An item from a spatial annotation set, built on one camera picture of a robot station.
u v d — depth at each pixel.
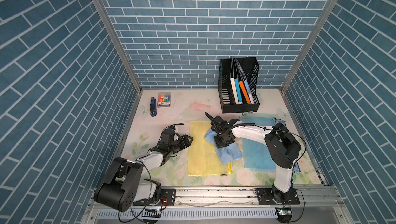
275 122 1.02
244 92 0.94
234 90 0.93
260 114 1.06
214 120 0.76
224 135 0.68
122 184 0.42
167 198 0.73
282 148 0.50
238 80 0.87
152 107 1.05
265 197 0.73
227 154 0.84
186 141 0.81
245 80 0.87
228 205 0.72
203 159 0.86
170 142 0.72
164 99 1.12
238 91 0.94
